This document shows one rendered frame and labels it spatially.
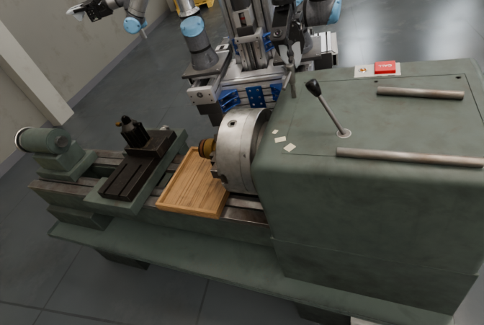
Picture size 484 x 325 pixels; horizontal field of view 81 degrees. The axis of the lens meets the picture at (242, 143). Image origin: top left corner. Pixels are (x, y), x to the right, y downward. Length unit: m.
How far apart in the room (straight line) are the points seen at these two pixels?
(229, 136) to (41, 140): 1.12
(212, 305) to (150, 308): 0.43
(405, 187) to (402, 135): 0.13
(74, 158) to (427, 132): 1.65
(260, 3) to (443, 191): 1.17
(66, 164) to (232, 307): 1.26
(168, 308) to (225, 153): 1.40
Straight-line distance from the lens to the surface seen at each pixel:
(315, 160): 0.72
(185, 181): 1.34
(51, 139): 1.75
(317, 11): 1.33
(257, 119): 0.93
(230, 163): 0.91
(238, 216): 1.14
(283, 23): 0.83
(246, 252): 1.44
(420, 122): 0.83
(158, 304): 2.16
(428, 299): 1.25
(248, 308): 1.93
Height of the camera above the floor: 1.78
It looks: 40 degrees down
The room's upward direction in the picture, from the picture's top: 19 degrees counter-clockwise
